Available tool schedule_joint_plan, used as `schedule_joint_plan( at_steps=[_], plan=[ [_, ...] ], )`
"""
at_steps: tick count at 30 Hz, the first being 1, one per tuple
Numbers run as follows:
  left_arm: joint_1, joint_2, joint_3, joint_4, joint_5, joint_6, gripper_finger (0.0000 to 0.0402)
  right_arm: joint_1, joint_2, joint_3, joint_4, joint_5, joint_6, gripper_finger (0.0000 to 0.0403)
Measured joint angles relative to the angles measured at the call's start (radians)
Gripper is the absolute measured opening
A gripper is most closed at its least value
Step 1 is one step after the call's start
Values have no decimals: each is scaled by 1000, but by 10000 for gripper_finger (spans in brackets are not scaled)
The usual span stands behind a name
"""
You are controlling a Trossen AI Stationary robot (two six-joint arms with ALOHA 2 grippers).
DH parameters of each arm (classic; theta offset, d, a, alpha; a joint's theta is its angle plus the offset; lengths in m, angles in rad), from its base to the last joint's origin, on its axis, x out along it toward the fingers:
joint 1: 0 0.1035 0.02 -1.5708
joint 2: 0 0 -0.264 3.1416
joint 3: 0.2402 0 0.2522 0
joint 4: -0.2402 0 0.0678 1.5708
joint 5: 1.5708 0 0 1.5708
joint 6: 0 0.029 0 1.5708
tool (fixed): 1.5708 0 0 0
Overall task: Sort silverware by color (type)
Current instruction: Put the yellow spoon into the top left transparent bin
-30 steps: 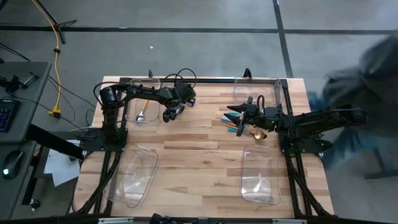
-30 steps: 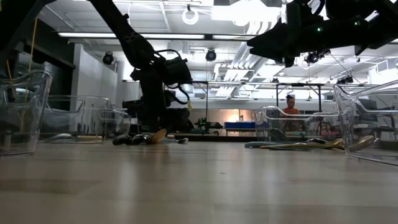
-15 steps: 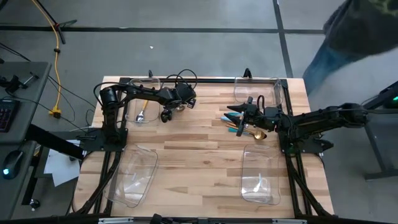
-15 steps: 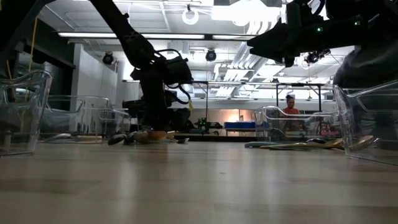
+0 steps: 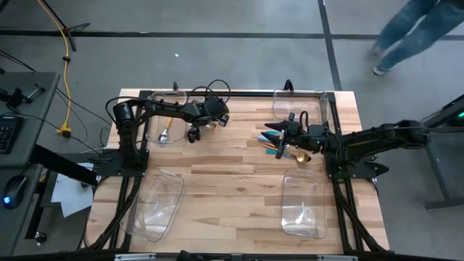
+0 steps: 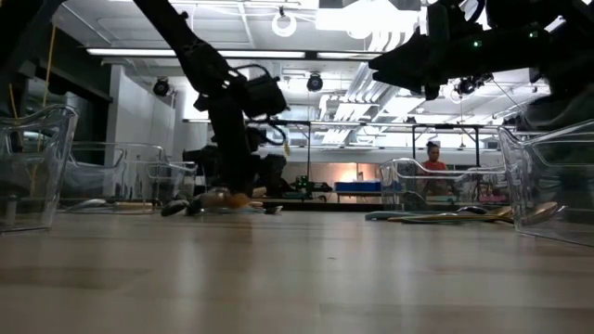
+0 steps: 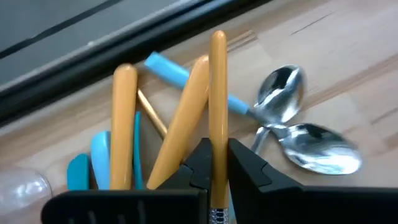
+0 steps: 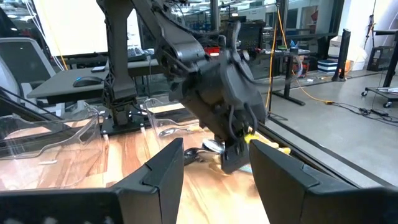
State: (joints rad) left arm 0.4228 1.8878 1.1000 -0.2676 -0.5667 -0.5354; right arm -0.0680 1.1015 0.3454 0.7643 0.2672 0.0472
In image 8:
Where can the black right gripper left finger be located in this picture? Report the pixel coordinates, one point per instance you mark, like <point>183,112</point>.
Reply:
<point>155,186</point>

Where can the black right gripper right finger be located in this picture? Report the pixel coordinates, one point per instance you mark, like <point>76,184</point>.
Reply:
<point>280,193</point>

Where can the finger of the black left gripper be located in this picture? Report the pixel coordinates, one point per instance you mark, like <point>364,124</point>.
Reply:
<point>243,155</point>
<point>229,158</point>

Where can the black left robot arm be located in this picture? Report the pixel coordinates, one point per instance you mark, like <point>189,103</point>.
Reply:
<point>119,62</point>

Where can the black-legged work desk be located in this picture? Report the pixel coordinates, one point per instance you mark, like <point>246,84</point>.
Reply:
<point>289,74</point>

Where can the clear plastic bin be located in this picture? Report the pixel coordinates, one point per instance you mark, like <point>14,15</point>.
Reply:
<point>62,149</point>
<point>155,118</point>

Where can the black keyboard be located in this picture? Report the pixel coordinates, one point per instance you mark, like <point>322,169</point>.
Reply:
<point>136,54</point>

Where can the blue white striped box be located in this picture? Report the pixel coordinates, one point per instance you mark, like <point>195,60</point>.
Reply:
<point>327,66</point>

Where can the white cardboard box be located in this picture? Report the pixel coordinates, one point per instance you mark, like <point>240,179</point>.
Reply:
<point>334,46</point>

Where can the black pillar stand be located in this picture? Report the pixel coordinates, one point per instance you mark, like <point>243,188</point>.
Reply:
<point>342,53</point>

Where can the black computer mouse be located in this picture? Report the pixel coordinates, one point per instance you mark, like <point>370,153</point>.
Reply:
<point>87,81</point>

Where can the grey desk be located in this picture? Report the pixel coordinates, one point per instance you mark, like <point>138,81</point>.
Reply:
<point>56,84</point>

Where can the black wheeled cart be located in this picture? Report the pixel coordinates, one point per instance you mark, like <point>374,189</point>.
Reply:
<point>381,56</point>

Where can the large white screen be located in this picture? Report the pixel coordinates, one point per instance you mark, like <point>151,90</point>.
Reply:
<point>77,25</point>

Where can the grey office chair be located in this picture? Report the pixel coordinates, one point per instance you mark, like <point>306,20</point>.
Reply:
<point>25,62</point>

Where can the black aluminium table frame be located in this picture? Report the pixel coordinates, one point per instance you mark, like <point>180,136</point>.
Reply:
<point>311,155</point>

